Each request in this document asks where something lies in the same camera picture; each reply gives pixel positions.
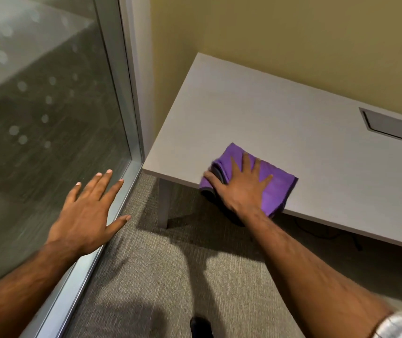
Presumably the grey desk leg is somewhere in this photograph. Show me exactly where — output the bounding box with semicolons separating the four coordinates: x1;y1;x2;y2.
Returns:
158;177;174;229

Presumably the person's right hand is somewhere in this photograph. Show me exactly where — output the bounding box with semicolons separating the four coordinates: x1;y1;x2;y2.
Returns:
203;152;274;222

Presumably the person's left forearm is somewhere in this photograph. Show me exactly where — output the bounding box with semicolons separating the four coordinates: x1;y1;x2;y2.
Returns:
0;239;82;338

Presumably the grey desk cable hatch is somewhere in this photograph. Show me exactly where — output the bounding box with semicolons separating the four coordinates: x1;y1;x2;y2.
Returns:
359;107;402;148

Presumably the purple microfibre cloth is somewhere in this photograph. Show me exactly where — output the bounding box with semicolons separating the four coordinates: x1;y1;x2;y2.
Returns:
198;142;299;227

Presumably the black shoe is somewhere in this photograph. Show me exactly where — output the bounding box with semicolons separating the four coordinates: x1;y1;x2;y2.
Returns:
190;315;213;338

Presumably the frosted dotted glass panel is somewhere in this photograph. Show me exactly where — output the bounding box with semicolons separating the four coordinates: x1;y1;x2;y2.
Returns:
0;0;133;296

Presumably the aluminium partition frame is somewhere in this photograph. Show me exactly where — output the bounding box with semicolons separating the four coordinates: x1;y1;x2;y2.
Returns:
19;0;145;338

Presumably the person's left hand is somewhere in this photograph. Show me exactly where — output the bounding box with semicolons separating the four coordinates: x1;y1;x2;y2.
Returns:
47;169;132;258

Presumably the person's right forearm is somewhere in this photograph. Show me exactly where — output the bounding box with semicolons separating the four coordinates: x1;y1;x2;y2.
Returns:
238;211;395;338

